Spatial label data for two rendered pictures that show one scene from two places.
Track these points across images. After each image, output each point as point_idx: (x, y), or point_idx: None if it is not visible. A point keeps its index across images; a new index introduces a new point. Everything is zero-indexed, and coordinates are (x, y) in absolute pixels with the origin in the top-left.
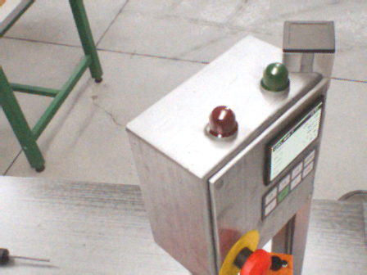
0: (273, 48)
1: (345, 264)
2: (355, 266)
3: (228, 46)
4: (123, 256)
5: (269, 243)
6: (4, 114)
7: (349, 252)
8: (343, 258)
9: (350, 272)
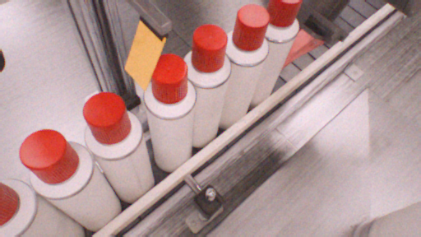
0: None
1: (127, 13)
2: (135, 10)
3: None
4: None
5: (48, 39)
6: None
7: (122, 2)
8: (122, 10)
9: (135, 16)
